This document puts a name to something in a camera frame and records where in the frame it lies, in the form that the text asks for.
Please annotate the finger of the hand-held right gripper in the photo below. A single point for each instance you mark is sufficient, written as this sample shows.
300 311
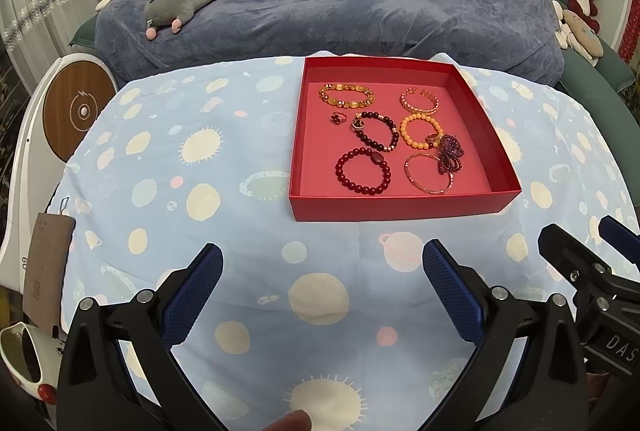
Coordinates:
617 231
565 246

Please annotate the gold twisted bangle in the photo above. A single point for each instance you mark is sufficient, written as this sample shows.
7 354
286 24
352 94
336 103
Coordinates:
404 100

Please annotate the purple bead bow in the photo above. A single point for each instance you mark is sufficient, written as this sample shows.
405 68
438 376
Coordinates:
447 156

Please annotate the green sofa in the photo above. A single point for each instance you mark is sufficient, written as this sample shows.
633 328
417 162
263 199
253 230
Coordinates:
612 71

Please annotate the brown paper card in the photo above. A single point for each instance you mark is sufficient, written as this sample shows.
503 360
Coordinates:
47 261

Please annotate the person's right hand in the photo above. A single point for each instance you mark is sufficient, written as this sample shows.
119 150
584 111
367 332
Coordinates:
596 391

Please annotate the white appliance with wooden disc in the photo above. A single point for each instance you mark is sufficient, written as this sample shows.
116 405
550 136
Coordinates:
20 161

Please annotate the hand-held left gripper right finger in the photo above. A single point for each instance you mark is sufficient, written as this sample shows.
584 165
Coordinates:
450 291

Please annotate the person's left hand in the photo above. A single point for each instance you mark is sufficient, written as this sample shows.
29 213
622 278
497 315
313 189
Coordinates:
292 422

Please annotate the red patterned wall banner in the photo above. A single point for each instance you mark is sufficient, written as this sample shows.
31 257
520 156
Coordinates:
631 26

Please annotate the cream plush toy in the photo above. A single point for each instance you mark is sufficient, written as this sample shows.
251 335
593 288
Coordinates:
582 36

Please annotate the red jewelry box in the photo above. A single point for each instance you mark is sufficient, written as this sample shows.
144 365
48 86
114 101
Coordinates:
400 206

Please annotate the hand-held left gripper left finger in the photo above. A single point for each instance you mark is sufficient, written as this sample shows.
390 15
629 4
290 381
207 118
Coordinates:
192 296

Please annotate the thin pink bangle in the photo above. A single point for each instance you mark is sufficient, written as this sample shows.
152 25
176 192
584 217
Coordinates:
425 189

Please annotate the light blue printed tablecloth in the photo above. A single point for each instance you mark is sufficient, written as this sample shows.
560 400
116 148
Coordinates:
250 211

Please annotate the white toy with red button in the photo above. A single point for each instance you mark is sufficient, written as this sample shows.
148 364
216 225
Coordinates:
12 335

